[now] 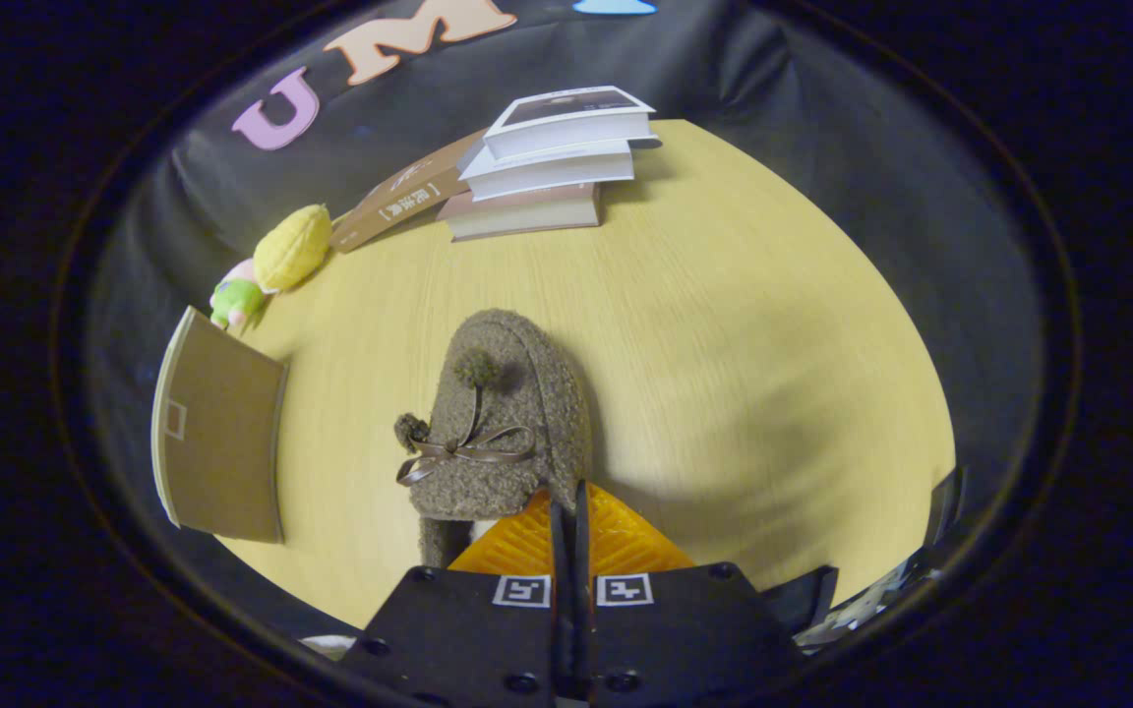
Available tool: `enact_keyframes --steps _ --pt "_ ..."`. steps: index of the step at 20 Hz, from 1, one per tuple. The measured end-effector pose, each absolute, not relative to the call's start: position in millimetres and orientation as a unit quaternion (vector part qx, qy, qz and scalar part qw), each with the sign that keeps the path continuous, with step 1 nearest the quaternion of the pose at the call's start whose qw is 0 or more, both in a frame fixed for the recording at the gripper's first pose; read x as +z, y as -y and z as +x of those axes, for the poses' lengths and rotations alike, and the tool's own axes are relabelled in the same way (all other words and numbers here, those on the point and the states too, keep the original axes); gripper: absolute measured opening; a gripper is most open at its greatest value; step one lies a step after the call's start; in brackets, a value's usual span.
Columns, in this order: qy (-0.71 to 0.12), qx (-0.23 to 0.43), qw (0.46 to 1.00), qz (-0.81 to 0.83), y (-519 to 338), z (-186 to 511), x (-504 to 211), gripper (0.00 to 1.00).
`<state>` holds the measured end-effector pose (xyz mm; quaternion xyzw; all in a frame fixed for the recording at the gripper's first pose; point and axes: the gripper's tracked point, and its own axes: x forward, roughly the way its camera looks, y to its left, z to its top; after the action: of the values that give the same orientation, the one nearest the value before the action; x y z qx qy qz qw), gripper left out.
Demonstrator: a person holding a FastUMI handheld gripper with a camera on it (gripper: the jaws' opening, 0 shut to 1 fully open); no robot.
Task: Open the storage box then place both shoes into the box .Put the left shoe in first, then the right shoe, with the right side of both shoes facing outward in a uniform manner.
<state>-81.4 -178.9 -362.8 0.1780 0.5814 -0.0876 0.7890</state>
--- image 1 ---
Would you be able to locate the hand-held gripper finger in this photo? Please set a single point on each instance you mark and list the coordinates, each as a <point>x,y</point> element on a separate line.
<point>581,546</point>
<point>561,546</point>

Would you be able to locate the pink and green plush toy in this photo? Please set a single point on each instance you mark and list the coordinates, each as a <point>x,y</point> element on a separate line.
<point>237,297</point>

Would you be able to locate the thick white book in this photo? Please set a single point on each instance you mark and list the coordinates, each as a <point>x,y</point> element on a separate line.
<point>547,172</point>

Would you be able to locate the white book with dark cover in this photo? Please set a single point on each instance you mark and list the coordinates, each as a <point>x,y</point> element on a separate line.
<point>566,128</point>

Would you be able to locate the brown fuzzy shoe with bow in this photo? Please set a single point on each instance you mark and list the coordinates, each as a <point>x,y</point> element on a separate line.
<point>517,393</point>

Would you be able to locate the pale pink book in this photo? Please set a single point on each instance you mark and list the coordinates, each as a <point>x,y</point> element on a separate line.
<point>522,211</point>

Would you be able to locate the yellow plush toy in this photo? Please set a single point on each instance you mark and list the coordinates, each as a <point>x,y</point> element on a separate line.
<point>293,246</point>

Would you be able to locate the brown book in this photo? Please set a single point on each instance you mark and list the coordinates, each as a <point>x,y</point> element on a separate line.
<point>399,197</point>

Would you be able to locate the beige fabric storage box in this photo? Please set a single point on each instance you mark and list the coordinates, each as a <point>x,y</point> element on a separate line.
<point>222,433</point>

